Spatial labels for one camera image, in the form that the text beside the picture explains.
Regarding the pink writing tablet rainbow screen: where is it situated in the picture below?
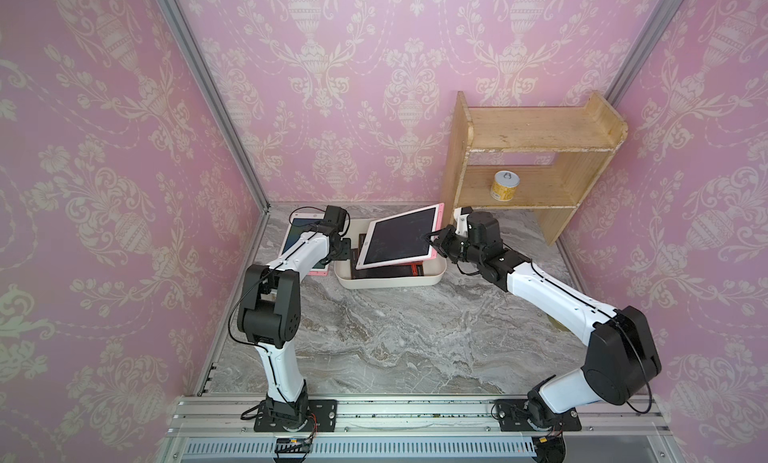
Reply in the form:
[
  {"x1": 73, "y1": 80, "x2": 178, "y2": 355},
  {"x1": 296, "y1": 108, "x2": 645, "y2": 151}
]
[{"x1": 277, "y1": 212, "x2": 330, "y2": 281}]

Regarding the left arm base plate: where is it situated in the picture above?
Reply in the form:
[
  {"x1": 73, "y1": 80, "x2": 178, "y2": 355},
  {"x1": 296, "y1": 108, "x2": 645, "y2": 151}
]
[{"x1": 254, "y1": 399, "x2": 338, "y2": 433}]

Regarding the yellow white tin can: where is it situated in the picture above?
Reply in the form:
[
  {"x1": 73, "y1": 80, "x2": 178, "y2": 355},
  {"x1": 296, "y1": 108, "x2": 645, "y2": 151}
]
[{"x1": 490, "y1": 170, "x2": 521, "y2": 202}]

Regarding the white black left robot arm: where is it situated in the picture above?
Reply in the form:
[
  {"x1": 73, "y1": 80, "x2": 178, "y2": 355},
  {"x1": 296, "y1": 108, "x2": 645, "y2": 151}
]
[{"x1": 229, "y1": 206, "x2": 351, "y2": 431}]

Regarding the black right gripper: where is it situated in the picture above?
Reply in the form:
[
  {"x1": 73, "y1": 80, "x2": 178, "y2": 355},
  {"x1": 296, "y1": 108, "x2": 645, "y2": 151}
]
[{"x1": 425, "y1": 225, "x2": 488, "y2": 270}]

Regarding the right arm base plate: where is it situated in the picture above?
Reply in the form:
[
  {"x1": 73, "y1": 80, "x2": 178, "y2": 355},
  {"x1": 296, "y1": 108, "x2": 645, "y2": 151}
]
[{"x1": 490, "y1": 399, "x2": 582, "y2": 434}]

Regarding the white plastic storage box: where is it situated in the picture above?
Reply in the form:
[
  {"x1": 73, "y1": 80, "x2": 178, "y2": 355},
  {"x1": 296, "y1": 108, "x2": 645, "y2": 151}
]
[{"x1": 332, "y1": 219, "x2": 448, "y2": 290}]

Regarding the aluminium front rail frame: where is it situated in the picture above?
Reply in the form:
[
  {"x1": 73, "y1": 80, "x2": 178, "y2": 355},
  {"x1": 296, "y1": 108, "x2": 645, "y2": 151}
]
[{"x1": 156, "y1": 395, "x2": 685, "y2": 462}]

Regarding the red black Newsmy tablet top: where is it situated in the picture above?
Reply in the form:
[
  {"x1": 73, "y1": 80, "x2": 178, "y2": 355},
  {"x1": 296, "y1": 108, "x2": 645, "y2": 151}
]
[{"x1": 350, "y1": 235, "x2": 425, "y2": 280}]

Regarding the wooden shelf unit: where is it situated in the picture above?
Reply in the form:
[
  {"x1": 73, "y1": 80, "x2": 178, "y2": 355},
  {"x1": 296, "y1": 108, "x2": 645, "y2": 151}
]
[{"x1": 440, "y1": 93, "x2": 628, "y2": 244}]

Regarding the pink writing tablet dark screen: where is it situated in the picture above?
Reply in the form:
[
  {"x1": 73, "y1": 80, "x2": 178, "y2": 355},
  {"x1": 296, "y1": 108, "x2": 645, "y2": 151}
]
[{"x1": 355, "y1": 203, "x2": 444, "y2": 270}]

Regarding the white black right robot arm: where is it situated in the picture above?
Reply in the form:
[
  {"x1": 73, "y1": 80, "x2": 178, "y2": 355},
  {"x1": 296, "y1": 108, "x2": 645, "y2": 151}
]
[{"x1": 423, "y1": 207, "x2": 662, "y2": 430}]

